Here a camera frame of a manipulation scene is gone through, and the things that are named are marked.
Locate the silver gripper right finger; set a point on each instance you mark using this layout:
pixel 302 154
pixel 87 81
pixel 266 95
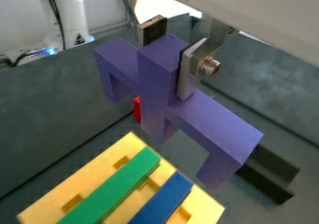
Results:
pixel 198 58

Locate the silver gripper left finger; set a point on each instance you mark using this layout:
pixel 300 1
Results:
pixel 146 19

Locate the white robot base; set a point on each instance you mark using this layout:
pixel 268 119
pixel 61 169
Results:
pixel 69 33

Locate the red interlocking block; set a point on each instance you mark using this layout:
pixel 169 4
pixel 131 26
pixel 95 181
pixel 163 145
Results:
pixel 137 109

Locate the blue rectangular bar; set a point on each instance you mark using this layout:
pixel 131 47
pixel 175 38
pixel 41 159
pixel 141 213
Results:
pixel 165 202

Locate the purple interlocking block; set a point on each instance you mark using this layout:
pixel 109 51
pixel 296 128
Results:
pixel 146 71

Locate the yellow slotted board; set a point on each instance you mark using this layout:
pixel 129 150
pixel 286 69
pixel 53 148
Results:
pixel 199 208

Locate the green rectangular bar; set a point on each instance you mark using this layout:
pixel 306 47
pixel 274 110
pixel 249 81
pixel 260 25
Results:
pixel 97 207

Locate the black angle bracket fixture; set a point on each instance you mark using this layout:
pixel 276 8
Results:
pixel 268 175

